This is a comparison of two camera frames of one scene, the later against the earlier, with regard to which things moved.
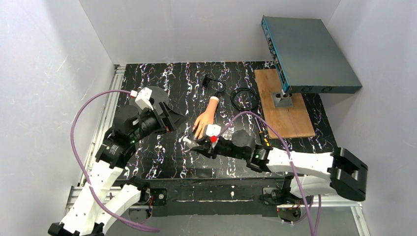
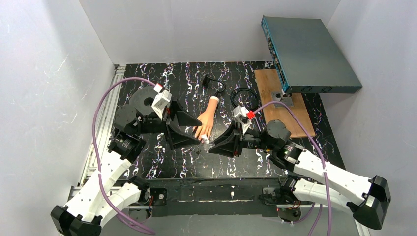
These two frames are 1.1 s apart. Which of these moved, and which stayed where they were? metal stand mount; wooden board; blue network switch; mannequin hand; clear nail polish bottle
Moved: clear nail polish bottle
Stayed: metal stand mount; mannequin hand; blue network switch; wooden board
